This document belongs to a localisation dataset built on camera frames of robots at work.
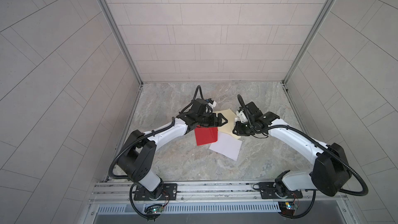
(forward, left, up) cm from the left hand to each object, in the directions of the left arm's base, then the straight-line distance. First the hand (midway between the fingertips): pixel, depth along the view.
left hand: (227, 121), depth 79 cm
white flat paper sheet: (-8, -1, -14) cm, 16 cm away
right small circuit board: (-36, -26, -14) cm, 46 cm away
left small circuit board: (-36, +33, -10) cm, 50 cm away
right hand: (-4, -3, -5) cm, 7 cm away
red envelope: (-2, +11, -14) cm, 17 cm away
